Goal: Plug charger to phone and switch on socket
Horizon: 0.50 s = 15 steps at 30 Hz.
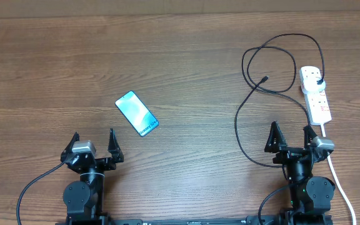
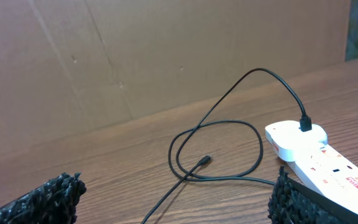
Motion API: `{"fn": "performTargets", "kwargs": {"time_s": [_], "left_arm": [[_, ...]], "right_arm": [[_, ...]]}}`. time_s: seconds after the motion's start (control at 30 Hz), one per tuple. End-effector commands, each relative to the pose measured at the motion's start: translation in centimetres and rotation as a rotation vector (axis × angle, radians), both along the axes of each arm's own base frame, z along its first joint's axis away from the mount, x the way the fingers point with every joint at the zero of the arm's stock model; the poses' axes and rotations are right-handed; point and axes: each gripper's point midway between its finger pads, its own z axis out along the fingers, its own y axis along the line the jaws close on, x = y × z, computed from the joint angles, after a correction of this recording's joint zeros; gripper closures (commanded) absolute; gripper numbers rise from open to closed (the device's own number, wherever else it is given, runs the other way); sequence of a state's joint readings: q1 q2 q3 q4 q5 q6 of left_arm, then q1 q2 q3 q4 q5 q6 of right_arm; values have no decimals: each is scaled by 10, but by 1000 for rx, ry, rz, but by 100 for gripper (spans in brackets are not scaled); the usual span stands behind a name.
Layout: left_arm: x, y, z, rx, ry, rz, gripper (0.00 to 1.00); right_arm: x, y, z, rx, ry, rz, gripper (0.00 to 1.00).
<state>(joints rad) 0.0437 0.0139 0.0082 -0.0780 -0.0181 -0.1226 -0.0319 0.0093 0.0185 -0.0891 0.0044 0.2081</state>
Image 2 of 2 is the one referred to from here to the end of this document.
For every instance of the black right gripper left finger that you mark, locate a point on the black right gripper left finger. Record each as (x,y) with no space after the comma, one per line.
(54,202)

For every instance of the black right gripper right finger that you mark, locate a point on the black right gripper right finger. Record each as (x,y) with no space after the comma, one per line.
(294,203)

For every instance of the white USB charger plug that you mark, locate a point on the white USB charger plug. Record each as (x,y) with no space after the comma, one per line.
(292,144)

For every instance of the white power strip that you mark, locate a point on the white power strip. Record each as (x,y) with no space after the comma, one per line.
(330,174)

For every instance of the brown cardboard backdrop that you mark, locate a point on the brown cardboard backdrop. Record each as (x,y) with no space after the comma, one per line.
(68,67)

